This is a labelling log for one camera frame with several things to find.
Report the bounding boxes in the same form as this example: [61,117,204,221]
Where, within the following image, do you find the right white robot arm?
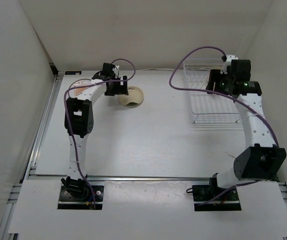
[206,55,287,200]

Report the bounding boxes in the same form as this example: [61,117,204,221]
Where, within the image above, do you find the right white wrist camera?
[220,54,239,74]

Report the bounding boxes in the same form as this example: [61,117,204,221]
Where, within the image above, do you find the white front board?
[8,180,287,240]

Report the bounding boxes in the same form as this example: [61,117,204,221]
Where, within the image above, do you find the aluminium frame rail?
[87,175,210,182]

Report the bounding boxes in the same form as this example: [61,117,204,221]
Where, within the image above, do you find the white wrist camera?
[114,65,120,73]
[220,54,239,74]

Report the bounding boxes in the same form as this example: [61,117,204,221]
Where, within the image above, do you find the yellow rimmed plate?
[117,86,144,107]

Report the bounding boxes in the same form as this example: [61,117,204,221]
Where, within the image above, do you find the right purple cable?
[168,46,281,206]

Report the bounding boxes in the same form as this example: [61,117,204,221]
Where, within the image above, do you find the purple cable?
[63,58,137,210]
[168,46,281,206]

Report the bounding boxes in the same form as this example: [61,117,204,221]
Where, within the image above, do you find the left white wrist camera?
[114,65,120,73]

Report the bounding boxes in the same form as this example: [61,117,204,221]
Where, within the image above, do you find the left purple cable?
[63,58,137,210]

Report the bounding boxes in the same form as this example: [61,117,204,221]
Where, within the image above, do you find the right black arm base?
[186,183,242,212]

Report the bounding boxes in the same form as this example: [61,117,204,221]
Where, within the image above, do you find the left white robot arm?
[61,63,128,205]

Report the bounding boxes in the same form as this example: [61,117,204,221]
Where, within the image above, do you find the orange sunburst pattern plate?
[68,78,92,98]

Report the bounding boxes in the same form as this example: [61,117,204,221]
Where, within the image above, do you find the white wire dish rack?
[182,57,242,129]

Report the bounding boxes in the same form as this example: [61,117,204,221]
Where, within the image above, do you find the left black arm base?
[57,184,105,211]

